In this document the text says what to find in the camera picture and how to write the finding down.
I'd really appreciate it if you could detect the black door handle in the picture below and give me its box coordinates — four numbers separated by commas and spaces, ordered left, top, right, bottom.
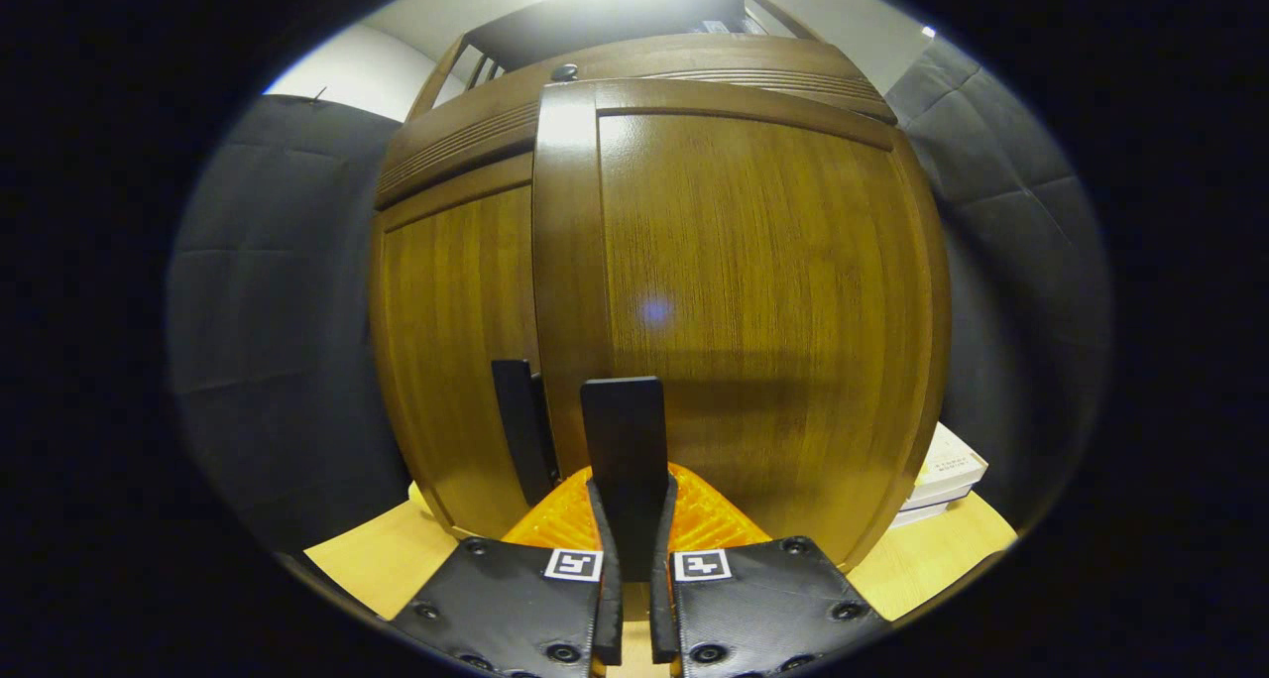
581, 377, 667, 582
492, 360, 558, 508

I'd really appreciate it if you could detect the white paperback book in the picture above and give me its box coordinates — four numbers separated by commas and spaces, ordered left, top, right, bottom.
912, 422, 989, 493

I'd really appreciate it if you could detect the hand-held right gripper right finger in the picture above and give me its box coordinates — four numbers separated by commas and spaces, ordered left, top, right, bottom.
649, 463, 890, 678

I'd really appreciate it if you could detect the wooden shoe cabinet door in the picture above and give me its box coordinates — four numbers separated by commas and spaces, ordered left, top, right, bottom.
532, 78, 951, 572
370, 153, 556, 540

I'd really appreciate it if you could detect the wooden double-door shoe cabinet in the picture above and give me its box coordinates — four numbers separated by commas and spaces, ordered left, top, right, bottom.
369, 0, 953, 572

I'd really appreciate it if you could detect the thin grey book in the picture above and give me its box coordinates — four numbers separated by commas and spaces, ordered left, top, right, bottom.
900, 482, 978, 512

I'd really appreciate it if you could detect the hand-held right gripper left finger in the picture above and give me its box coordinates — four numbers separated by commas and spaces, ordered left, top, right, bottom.
390, 466, 626, 678

